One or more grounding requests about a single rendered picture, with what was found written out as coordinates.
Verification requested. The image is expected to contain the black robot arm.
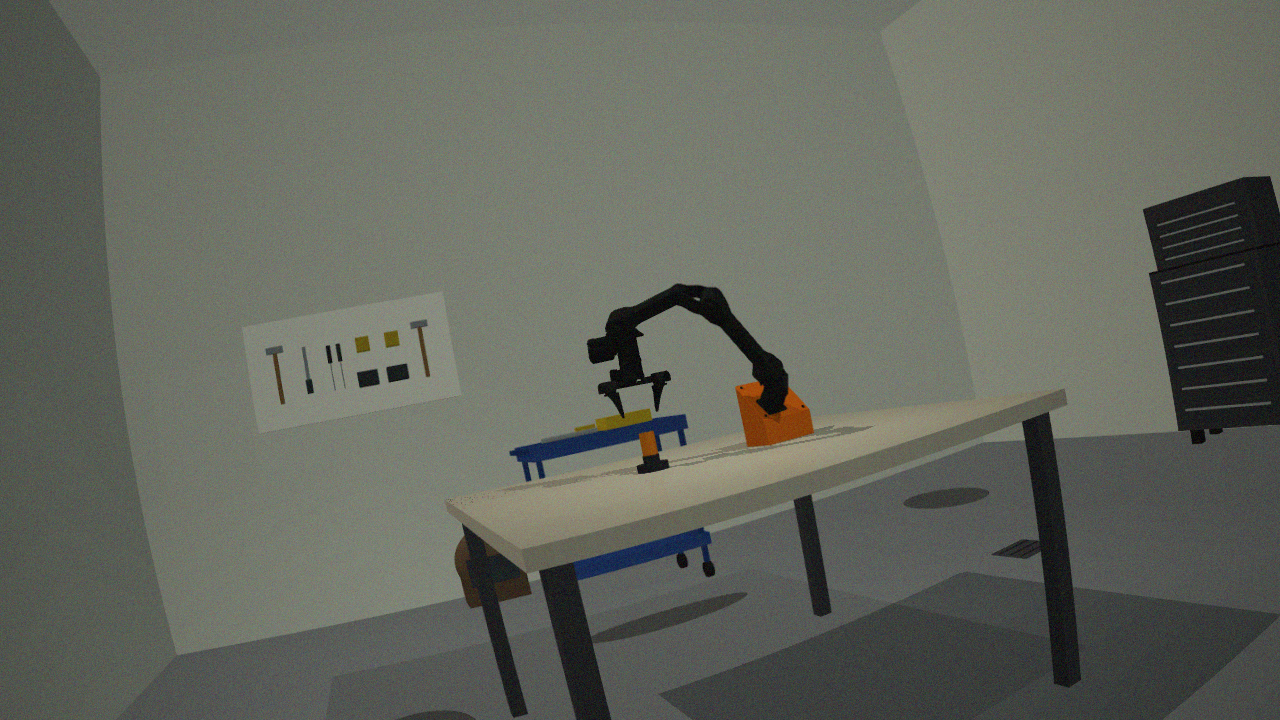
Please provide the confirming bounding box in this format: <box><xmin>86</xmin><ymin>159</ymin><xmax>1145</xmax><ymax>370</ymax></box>
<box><xmin>588</xmin><ymin>283</ymin><xmax>788</xmax><ymax>415</ymax></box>

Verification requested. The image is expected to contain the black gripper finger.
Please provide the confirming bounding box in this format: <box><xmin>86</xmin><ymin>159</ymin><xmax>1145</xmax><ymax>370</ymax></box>
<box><xmin>652</xmin><ymin>383</ymin><xmax>667</xmax><ymax>413</ymax></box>
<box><xmin>604</xmin><ymin>392</ymin><xmax>625</xmax><ymax>419</ymax></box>

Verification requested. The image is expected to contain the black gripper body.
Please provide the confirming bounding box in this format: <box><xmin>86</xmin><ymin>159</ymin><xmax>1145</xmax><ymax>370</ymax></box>
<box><xmin>598</xmin><ymin>354</ymin><xmax>671</xmax><ymax>395</ymax></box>

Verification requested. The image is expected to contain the orange knob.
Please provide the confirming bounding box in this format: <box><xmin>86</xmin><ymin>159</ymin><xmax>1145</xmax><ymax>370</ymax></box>
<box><xmin>639</xmin><ymin>430</ymin><xmax>658</xmax><ymax>456</ymax></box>

